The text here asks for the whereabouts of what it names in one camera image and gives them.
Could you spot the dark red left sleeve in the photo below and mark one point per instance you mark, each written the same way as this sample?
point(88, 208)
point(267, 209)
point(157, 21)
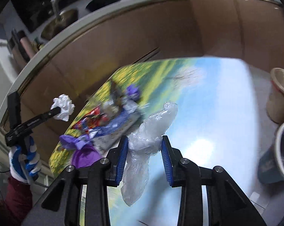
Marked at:
point(18, 202)

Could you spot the red snack wrapper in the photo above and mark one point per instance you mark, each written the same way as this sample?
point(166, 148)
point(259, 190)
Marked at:
point(94, 118)

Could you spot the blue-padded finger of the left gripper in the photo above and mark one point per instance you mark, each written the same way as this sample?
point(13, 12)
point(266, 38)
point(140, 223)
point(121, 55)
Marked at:
point(53, 112)

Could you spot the small purple crumpled wrapper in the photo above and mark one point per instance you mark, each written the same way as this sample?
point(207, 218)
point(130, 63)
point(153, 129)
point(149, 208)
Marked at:
point(133, 92)

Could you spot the silver brown foil wrapper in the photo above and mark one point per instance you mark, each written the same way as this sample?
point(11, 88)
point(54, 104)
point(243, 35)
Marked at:
point(117, 99)

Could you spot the blue white milk carton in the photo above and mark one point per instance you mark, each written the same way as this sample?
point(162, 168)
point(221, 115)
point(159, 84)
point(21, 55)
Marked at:
point(105, 136)

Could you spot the kitchen counter with brown cabinets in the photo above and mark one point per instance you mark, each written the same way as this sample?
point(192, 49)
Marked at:
point(79, 59)

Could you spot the left hand blue-white glove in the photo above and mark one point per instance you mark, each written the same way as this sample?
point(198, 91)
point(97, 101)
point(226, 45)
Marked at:
point(25, 165)

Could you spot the purple plastic cup lid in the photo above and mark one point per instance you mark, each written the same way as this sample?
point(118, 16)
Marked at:
point(85, 157)

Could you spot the steel sink with faucet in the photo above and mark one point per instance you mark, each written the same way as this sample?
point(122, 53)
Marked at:
point(62, 19)

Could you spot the white tissue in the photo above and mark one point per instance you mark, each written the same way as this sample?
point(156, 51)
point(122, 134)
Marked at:
point(66, 107)

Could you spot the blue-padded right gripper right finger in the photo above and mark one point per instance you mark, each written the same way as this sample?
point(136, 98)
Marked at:
point(175, 171)

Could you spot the grey trash bin white rim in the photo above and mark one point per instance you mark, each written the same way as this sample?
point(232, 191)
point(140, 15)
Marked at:
point(271, 164)

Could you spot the beige lined waste basket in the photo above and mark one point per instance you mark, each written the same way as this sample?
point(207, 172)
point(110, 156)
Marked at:
point(275, 103)

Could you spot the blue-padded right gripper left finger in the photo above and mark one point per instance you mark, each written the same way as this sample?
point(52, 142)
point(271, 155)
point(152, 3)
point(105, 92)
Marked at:
point(117, 158)

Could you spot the clear plastic bag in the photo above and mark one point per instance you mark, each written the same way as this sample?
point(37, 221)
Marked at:
point(144, 143)

